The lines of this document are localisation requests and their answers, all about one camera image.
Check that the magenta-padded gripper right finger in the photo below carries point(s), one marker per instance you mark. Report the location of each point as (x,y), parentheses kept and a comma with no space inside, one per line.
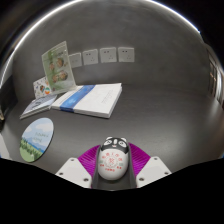
(151,168)

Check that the small white illustrated card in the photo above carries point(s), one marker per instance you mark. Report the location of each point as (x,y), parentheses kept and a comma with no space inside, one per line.
(40,87)

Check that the round landscape-print mouse pad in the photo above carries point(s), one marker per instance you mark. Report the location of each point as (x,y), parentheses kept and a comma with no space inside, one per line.
(36,140)

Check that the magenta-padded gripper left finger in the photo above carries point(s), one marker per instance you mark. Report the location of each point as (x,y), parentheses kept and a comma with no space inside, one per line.
(75,168)

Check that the white panda-print computer mouse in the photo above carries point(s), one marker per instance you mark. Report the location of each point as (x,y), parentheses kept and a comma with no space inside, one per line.
(112,163)

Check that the grey-covered thin book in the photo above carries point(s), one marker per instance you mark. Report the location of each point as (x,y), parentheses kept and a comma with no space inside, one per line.
(36,105)

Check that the white book with blue band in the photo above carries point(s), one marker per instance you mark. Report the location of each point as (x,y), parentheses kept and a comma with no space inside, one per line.
(95,99)

